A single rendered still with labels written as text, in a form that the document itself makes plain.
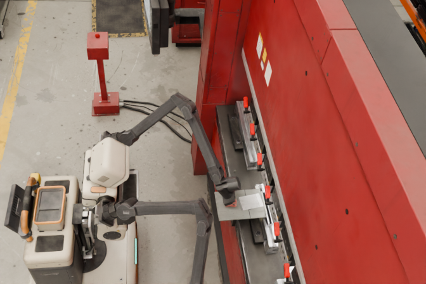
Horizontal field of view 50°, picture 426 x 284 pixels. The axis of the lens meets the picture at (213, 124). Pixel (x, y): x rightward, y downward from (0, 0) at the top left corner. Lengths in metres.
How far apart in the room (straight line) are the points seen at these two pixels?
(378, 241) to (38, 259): 1.84
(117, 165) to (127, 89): 2.27
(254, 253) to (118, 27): 3.24
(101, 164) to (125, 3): 3.43
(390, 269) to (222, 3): 1.72
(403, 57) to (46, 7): 4.48
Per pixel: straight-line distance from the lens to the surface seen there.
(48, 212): 2.68
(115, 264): 3.18
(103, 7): 5.40
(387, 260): 1.36
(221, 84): 3.01
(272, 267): 2.58
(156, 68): 4.65
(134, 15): 5.28
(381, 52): 1.55
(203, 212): 2.07
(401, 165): 1.25
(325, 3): 1.68
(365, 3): 1.74
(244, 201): 2.58
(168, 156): 3.94
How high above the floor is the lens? 3.20
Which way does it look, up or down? 50 degrees down
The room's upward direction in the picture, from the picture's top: 9 degrees clockwise
